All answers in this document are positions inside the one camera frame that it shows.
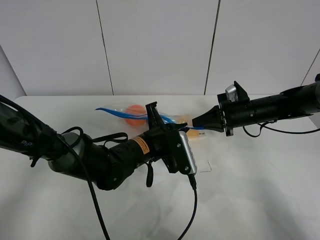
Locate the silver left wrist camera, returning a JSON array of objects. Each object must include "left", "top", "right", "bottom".
[{"left": 179, "top": 131, "right": 198, "bottom": 175}]

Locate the blue black camera cable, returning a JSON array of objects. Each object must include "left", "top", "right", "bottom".
[{"left": 174, "top": 173, "right": 199, "bottom": 240}]

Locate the clear zip bag blue seal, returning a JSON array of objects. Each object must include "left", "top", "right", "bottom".
[{"left": 96, "top": 104, "right": 206, "bottom": 141}]

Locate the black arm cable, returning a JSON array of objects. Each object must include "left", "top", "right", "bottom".
[
  {"left": 242, "top": 119, "right": 320, "bottom": 137},
  {"left": 0, "top": 94, "right": 130, "bottom": 240}
]

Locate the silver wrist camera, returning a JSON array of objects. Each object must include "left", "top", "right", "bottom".
[
  {"left": 225, "top": 84, "right": 238, "bottom": 102},
  {"left": 179, "top": 131, "right": 198, "bottom": 175}
]

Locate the yellow pear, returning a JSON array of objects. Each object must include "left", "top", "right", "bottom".
[{"left": 174, "top": 114, "right": 206, "bottom": 141}]

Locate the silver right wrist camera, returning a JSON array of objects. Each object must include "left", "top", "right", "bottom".
[{"left": 225, "top": 84, "right": 238, "bottom": 102}]

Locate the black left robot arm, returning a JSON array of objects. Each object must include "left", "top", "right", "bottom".
[{"left": 0, "top": 97, "right": 197, "bottom": 191}]

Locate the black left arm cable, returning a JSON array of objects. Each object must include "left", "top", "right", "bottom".
[{"left": 0, "top": 94, "right": 130, "bottom": 240}]

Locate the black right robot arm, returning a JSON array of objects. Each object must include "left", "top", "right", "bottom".
[{"left": 192, "top": 74, "right": 320, "bottom": 136}]

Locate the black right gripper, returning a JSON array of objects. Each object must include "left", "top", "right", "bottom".
[{"left": 192, "top": 81, "right": 250, "bottom": 137}]

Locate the orange fruit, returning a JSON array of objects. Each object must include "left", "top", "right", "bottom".
[{"left": 124, "top": 104, "right": 147, "bottom": 128}]

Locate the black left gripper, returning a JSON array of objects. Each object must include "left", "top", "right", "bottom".
[{"left": 144, "top": 101, "right": 189, "bottom": 175}]

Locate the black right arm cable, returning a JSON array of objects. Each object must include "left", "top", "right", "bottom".
[{"left": 242, "top": 119, "right": 320, "bottom": 137}]

